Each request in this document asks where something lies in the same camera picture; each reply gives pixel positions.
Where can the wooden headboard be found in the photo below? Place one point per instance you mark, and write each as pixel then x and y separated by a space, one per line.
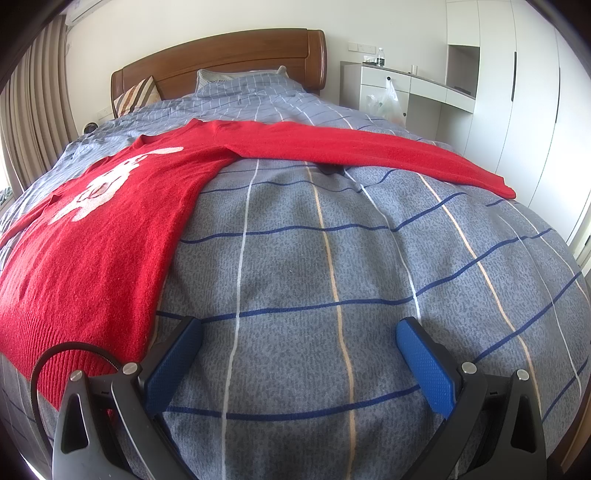
pixel 217 60

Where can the clear water bottle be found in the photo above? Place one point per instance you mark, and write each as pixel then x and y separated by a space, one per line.
pixel 380 56

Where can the grey plaid blanket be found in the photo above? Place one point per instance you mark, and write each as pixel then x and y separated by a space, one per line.
pixel 323 286

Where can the white air conditioner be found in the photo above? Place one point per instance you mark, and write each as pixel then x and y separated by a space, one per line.
pixel 78 10

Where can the striped pillow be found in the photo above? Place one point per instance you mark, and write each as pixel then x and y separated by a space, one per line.
pixel 134 94

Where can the white wall socket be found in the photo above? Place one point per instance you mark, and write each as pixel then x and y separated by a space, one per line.
pixel 361 47

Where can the beige curtain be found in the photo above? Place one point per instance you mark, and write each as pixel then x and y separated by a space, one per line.
pixel 27 101

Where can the red sweater with white print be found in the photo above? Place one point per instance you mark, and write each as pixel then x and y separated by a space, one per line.
pixel 97 258

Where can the white plastic bag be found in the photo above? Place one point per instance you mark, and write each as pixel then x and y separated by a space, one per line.
pixel 385 101

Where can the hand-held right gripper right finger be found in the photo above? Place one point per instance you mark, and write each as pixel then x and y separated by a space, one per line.
pixel 427 364

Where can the small black round device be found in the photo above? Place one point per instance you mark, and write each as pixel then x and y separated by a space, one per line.
pixel 90 127

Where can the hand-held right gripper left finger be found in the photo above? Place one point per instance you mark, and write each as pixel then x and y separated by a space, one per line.
pixel 173 364

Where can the white wardrobe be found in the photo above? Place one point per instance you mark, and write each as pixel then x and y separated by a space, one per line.
pixel 521 97

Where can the white desk with drawers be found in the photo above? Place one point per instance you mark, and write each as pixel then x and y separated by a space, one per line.
pixel 406 87

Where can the grey pillow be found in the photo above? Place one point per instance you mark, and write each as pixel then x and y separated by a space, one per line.
pixel 231 76

